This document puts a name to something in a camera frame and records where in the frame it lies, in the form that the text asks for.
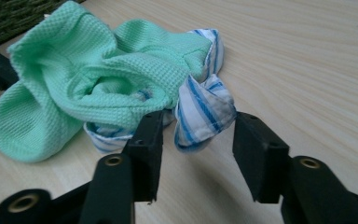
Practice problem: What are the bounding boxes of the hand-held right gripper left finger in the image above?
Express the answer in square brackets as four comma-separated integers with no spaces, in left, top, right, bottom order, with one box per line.
[122,109,166,203]

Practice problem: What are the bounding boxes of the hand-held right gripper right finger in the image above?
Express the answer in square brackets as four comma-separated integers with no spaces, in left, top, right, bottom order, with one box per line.
[232,111,291,204]

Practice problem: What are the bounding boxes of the green woven basket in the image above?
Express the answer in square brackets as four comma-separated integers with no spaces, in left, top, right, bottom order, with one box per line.
[0,0,87,47]

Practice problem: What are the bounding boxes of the mint green garment striped lining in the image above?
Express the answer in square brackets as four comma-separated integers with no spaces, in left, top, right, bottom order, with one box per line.
[0,0,239,164]

